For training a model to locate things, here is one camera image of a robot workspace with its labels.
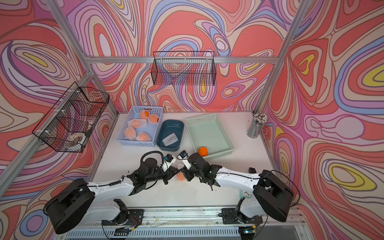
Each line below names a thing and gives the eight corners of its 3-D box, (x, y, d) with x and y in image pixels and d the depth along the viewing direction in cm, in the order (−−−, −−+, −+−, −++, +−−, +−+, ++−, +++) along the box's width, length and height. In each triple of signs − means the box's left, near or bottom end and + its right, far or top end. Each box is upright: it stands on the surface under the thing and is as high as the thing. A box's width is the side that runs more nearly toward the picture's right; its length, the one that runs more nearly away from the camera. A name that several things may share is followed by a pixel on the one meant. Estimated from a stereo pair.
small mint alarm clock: (239, 197, 80) (240, 196, 79) (239, 190, 83) (240, 189, 81) (249, 199, 80) (250, 198, 78) (249, 192, 82) (250, 191, 80)
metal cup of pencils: (248, 138, 106) (256, 121, 92) (245, 130, 111) (253, 112, 97) (258, 138, 106) (268, 121, 92) (255, 130, 111) (264, 112, 97)
